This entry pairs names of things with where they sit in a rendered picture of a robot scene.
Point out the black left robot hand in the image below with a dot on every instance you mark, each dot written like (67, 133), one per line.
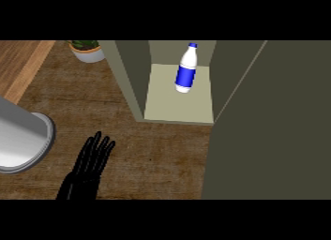
(85, 175)

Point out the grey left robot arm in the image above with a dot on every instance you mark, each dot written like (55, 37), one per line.
(16, 137)

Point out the olive open cabinet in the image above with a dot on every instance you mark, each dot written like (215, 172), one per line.
(177, 106)

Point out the blue and white water bottle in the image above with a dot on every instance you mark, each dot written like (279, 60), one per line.
(187, 75)

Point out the dark grey cabinet door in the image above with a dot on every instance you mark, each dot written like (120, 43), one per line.
(283, 125)

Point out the potted plant in white pot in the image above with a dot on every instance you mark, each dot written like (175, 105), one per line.
(91, 54)

